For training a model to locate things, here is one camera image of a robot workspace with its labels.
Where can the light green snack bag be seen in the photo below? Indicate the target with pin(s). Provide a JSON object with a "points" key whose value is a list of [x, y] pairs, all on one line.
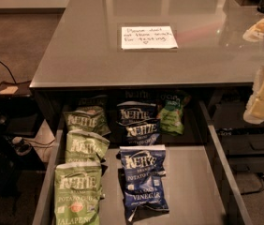
{"points": [[170, 112]]}

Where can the open grey drawer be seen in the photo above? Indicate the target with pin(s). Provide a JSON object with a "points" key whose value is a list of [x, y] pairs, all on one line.
{"points": [[199, 185]]}

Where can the middle blue chip bag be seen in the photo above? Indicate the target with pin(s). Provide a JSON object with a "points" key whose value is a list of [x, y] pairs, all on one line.
{"points": [[143, 133]]}

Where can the back dark blue chip bag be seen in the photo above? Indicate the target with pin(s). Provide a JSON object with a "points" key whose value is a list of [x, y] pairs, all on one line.
{"points": [[131, 112]]}

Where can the front blue vinegar chip bag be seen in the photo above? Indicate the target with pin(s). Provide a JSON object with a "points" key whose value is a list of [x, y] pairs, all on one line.
{"points": [[143, 167]]}

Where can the rearmost green chip bag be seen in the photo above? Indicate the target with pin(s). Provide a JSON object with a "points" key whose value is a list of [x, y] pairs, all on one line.
{"points": [[99, 101]]}

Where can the back green jalapeno chip bag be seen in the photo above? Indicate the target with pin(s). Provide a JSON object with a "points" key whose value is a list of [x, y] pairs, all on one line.
{"points": [[89, 118]]}

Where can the green jalapeno chip bag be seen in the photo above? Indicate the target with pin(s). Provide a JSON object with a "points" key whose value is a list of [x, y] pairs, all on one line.
{"points": [[77, 192], [85, 146], [89, 118]]}

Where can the middle green jalapeno chip bag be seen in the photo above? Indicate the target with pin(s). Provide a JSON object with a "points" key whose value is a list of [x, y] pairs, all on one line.
{"points": [[85, 146]]}

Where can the front green jalapeno chip bag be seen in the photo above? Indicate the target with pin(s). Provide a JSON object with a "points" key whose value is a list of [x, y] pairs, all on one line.
{"points": [[77, 192]]}

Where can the white handwritten paper note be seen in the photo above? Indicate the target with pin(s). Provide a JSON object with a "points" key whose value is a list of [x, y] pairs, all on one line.
{"points": [[147, 37]]}

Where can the black side table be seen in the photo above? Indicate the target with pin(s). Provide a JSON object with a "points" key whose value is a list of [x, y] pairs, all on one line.
{"points": [[18, 105]]}

